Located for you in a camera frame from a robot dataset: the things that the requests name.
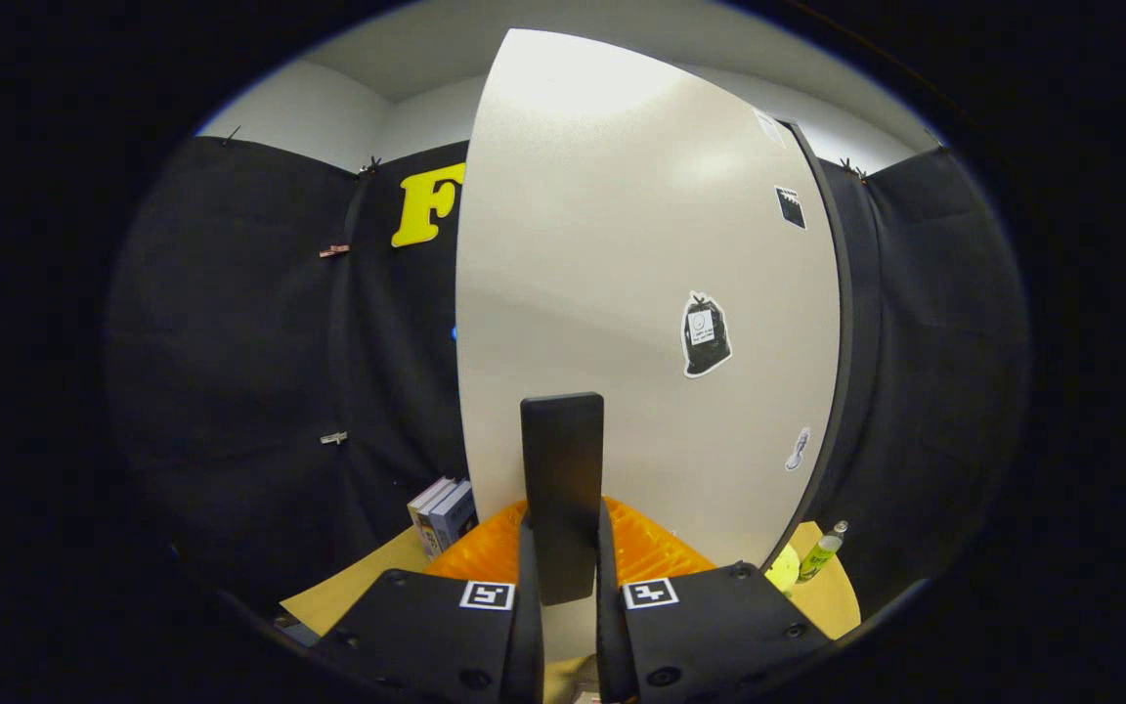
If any green bottle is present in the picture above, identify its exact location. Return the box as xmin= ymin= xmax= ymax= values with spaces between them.
xmin=796 ymin=521 xmax=849 ymax=585

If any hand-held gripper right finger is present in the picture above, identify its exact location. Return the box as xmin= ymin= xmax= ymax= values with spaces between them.
xmin=594 ymin=497 xmax=833 ymax=704

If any black door handle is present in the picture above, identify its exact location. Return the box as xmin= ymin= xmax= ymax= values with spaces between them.
xmin=521 ymin=393 xmax=606 ymax=607

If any black backdrop cloth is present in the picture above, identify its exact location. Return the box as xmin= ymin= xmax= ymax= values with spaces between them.
xmin=106 ymin=135 xmax=1031 ymax=617

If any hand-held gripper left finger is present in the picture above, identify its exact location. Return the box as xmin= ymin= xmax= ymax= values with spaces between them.
xmin=314 ymin=501 xmax=546 ymax=704

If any beige shoe cabinet door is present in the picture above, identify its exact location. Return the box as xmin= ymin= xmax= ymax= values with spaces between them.
xmin=455 ymin=29 xmax=843 ymax=666

